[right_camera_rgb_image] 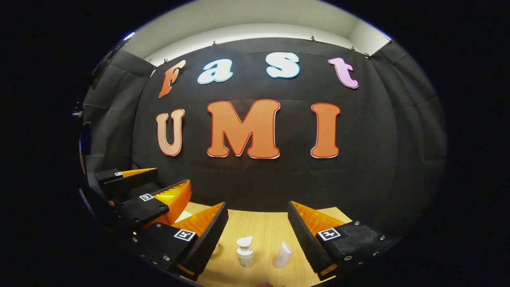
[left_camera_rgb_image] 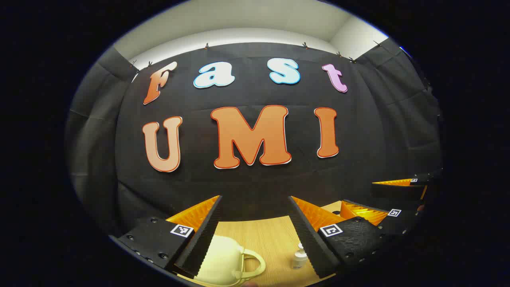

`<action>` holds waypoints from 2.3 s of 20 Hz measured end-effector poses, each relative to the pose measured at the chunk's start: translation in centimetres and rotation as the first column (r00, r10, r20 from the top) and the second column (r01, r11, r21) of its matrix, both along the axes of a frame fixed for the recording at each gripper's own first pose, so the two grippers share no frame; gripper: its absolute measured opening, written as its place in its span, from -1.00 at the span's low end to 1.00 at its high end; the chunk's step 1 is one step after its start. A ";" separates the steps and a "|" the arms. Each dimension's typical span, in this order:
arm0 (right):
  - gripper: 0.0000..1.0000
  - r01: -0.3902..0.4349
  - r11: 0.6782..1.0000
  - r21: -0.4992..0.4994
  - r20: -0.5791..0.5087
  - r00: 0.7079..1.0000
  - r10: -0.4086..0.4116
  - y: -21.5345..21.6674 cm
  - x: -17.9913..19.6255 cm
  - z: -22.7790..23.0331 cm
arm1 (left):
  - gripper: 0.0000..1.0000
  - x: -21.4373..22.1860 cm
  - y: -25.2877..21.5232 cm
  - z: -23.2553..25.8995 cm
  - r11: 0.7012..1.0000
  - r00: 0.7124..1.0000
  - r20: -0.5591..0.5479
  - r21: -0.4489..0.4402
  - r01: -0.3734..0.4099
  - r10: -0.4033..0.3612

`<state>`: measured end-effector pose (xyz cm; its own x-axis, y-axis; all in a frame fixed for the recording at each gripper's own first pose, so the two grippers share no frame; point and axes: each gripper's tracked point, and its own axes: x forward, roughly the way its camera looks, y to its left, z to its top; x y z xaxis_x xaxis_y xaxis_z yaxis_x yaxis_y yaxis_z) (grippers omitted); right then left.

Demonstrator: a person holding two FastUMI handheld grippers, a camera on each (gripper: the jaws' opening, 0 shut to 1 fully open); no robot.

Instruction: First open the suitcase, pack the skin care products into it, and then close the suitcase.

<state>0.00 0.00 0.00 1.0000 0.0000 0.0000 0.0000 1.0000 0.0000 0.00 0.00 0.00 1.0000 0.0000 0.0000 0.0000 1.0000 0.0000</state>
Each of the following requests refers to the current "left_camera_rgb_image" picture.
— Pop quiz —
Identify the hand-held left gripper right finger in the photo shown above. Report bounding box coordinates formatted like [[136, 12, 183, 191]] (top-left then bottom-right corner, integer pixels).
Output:
[[288, 195, 383, 279]]

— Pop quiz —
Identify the pale yellow suitcase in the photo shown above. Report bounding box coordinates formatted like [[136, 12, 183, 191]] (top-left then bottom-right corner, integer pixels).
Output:
[[177, 234, 266, 287]]

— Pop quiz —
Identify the white pump bottle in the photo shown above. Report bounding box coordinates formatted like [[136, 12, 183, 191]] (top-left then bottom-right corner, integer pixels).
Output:
[[291, 242, 308, 269]]

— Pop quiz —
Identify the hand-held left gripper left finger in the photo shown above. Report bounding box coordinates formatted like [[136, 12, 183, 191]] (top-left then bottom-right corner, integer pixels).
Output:
[[116, 195, 223, 279]]

